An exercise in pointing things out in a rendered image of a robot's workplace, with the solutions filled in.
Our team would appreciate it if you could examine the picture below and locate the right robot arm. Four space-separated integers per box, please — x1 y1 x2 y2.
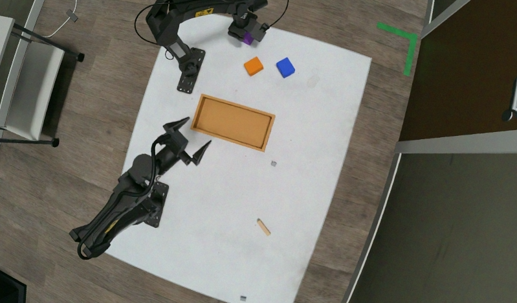
69 129 188 258

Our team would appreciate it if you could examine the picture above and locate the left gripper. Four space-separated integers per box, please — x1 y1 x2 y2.
228 11 269 41

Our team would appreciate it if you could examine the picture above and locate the tan rectangular block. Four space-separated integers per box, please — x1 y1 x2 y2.
257 219 270 236

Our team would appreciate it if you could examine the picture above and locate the orange block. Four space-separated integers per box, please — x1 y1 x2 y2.
244 56 263 76

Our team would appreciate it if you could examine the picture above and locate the blue block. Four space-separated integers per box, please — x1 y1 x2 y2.
276 57 295 78

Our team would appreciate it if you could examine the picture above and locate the purple block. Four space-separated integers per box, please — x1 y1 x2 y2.
243 32 254 45

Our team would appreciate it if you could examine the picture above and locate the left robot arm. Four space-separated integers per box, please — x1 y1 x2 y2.
146 0 268 94

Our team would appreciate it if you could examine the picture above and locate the wooden tray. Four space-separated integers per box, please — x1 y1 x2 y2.
192 94 276 153

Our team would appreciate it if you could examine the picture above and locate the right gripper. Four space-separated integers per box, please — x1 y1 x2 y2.
155 116 212 172

